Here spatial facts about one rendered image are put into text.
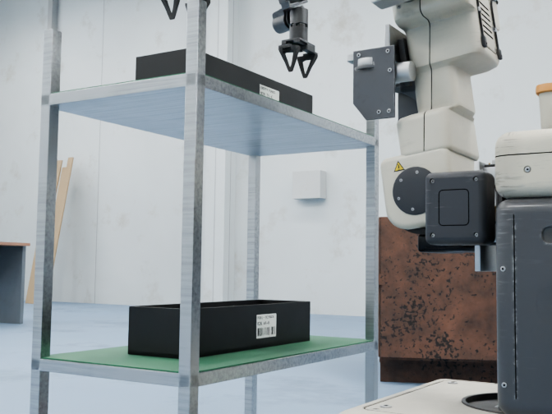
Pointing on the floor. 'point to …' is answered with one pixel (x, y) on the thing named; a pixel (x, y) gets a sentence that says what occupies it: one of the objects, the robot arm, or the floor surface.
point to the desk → (12, 281)
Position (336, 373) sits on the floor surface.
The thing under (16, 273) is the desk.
